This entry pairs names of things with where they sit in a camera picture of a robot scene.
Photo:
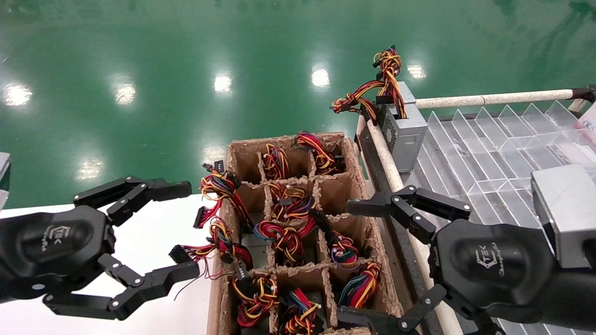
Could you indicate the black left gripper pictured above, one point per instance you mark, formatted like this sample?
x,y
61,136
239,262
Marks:
x,y
51,246

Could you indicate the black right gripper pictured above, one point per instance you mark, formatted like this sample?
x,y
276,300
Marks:
x,y
493,265

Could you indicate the brown cardboard divider box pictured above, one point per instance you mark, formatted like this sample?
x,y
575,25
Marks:
x,y
302,278

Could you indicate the beige cart pipe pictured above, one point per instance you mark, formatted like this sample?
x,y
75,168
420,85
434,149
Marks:
x,y
389,158
493,98

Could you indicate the clear plastic divider tray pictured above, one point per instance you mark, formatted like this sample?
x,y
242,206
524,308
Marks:
x,y
489,153

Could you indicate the black pipe joint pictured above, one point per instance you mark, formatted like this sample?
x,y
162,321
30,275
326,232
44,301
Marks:
x,y
585,94

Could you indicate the black cart frame rail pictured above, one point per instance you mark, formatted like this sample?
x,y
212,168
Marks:
x,y
375,174

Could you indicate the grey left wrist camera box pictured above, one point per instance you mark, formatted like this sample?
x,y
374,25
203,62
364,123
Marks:
x,y
3,177

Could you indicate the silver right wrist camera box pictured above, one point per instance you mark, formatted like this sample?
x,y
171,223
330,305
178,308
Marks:
x,y
563,209

